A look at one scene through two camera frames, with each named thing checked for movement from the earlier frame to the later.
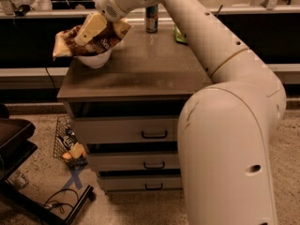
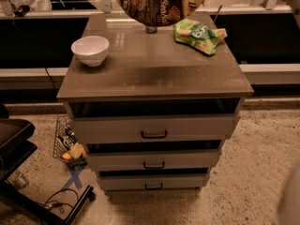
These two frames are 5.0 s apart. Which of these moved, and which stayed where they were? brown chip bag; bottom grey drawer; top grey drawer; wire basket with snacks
Moved: brown chip bag
Stayed: bottom grey drawer; wire basket with snacks; top grey drawer
